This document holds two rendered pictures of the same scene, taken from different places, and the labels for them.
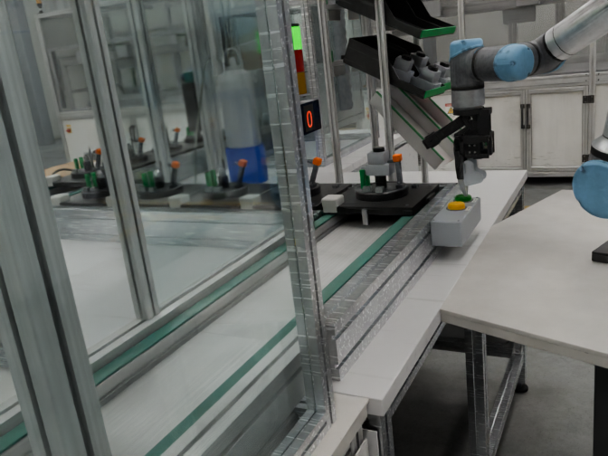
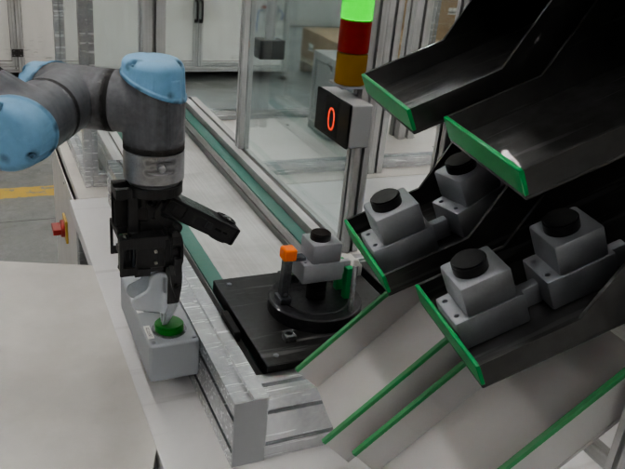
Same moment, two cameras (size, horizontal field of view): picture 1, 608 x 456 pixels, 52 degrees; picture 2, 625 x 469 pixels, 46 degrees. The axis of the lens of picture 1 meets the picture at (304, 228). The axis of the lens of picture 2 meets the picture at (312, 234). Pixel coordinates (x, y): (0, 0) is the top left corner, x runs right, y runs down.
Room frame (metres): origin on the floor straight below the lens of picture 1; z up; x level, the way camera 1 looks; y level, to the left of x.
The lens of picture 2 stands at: (2.12, -0.99, 1.52)
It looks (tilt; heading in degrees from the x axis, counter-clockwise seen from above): 25 degrees down; 125
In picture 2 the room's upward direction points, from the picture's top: 6 degrees clockwise
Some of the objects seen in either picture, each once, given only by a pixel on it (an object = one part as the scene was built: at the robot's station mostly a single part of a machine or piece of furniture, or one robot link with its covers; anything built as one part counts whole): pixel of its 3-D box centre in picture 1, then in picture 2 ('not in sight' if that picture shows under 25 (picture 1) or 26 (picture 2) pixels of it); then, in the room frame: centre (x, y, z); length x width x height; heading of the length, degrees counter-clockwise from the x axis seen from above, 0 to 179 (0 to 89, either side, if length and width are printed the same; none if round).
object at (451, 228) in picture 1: (457, 220); (157, 321); (1.41, -0.36, 0.93); 0.21 x 0.07 x 0.06; 151
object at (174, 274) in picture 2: not in sight; (170, 271); (1.48, -0.41, 1.06); 0.05 x 0.02 x 0.09; 151
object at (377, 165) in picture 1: (375, 160); (325, 253); (1.59, -0.21, 1.06); 0.08 x 0.04 x 0.07; 62
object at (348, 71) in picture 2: (295, 83); (351, 67); (1.47, -0.02, 1.28); 0.05 x 0.05 x 0.05
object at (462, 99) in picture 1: (468, 99); (154, 166); (1.46, -0.42, 1.20); 0.08 x 0.08 x 0.05
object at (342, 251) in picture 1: (328, 253); (258, 254); (1.33, -0.05, 0.91); 0.84 x 0.28 x 0.10; 151
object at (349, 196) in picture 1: (382, 197); (312, 313); (1.58, -0.21, 0.96); 0.24 x 0.24 x 0.02; 61
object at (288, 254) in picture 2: (395, 168); (291, 271); (1.56, -0.25, 1.04); 0.04 x 0.02 x 0.08; 61
